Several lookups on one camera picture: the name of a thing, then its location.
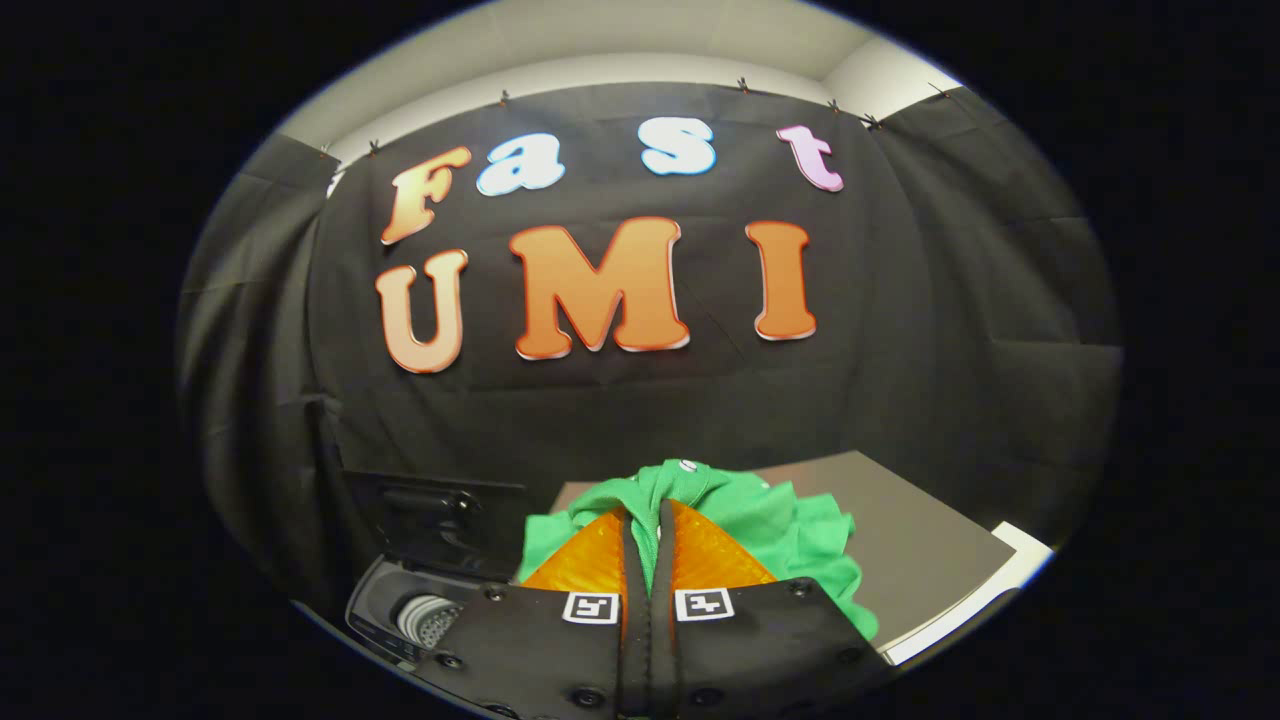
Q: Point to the row of black cloth clips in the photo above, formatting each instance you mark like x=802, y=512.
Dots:
x=504, y=98

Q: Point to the dark washing machine lid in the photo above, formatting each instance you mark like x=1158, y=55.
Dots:
x=440, y=520

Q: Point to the black backdrop cloth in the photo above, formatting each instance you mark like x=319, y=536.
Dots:
x=620, y=420

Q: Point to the white board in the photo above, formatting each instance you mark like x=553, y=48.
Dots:
x=1025, y=550

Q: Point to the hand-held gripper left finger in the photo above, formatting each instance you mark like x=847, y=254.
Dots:
x=560, y=660

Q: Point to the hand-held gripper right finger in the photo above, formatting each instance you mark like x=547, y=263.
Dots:
x=740, y=660

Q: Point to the green polo shirt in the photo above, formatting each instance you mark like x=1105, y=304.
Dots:
x=780, y=520

